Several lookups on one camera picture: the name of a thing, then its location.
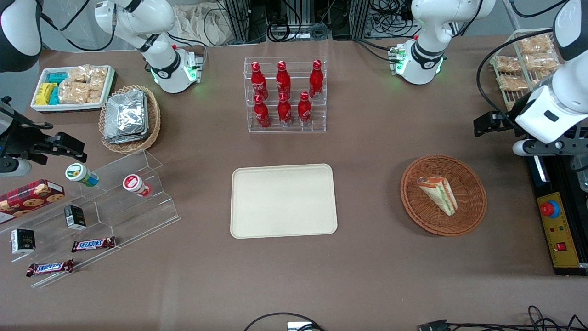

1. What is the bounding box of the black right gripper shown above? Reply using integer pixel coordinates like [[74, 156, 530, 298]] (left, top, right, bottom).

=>
[[0, 97, 88, 163]]

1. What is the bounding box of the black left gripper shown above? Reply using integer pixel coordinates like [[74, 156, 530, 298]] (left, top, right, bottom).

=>
[[474, 112, 588, 156]]

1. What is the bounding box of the triangle sandwich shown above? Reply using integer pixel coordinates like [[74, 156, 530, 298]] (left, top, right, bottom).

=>
[[417, 176, 458, 217]]

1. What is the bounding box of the white rectangular snack tray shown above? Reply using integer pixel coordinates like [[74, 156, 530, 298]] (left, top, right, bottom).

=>
[[30, 65, 115, 112]]

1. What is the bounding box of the round brown wicker basket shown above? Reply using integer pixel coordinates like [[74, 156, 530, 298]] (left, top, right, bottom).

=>
[[400, 155, 487, 237]]

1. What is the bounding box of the oval tan wicker basket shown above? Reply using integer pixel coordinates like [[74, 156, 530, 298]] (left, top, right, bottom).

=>
[[99, 85, 161, 154]]

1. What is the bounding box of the cream plastic tray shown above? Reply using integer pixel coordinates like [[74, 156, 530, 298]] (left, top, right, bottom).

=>
[[230, 164, 338, 239]]

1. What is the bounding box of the green lid cup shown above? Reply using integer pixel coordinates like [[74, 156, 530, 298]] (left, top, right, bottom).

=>
[[65, 163, 99, 187]]

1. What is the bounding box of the yellow snack pack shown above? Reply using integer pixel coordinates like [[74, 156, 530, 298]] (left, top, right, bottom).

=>
[[35, 83, 57, 105]]

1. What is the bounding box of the silver foil container stack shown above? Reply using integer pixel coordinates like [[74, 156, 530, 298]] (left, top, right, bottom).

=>
[[104, 90, 149, 144]]

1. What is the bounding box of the red tartan cookie box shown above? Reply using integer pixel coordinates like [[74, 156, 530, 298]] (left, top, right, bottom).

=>
[[0, 179, 65, 224]]

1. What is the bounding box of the small black box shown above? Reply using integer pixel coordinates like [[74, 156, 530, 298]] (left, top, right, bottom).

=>
[[11, 228, 36, 255], [64, 205, 87, 230]]

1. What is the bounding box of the red lid cup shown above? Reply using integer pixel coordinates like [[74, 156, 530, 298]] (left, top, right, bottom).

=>
[[123, 174, 152, 197]]

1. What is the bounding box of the clear acrylic step display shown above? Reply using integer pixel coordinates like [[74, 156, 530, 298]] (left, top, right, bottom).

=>
[[0, 149, 181, 289]]

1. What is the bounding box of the Snickers chocolate bar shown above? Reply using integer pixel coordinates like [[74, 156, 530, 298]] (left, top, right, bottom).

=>
[[71, 237, 116, 253], [26, 259, 75, 277]]

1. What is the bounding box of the black control box yellow panel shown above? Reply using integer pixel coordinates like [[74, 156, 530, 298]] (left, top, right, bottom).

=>
[[526, 154, 588, 276]]

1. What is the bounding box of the red cola bottle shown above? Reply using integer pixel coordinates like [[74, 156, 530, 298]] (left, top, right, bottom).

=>
[[254, 94, 271, 128], [298, 91, 312, 126], [251, 62, 269, 100], [277, 92, 293, 127], [309, 60, 324, 99], [276, 61, 292, 98]]

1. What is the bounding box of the white cloth bag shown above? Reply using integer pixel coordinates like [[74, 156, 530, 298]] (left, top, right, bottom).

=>
[[175, 4, 230, 46]]

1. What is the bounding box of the clear acrylic bottle rack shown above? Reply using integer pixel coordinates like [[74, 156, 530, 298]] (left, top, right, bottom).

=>
[[244, 57, 327, 133]]

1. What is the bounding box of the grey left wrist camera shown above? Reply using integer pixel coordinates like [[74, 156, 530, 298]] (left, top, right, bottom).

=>
[[512, 139, 538, 157]]

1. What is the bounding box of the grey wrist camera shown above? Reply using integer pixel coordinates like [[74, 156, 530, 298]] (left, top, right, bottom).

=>
[[512, 139, 538, 157], [0, 159, 33, 178]]

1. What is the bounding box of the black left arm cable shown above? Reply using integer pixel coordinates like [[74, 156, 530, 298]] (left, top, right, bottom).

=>
[[476, 28, 556, 127]]

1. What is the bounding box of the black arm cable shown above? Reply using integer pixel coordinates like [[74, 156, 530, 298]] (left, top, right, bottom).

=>
[[40, 0, 116, 52], [476, 28, 556, 127]]

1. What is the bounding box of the white wire rack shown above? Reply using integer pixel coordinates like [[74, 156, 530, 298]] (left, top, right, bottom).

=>
[[490, 29, 568, 125]]

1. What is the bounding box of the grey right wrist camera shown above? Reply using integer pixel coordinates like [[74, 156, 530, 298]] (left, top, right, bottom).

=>
[[0, 159, 33, 178]]

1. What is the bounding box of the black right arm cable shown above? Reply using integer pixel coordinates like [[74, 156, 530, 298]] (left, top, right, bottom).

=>
[[40, 0, 116, 52]]

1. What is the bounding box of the aluminium frame post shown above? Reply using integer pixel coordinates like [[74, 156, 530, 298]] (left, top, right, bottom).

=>
[[224, 0, 251, 44], [349, 0, 373, 40]]

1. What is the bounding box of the black tangled cable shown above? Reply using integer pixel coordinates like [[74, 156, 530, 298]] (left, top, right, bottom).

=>
[[448, 305, 588, 331]]

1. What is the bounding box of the black looped cable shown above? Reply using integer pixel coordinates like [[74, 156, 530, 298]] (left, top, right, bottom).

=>
[[243, 312, 325, 331]]

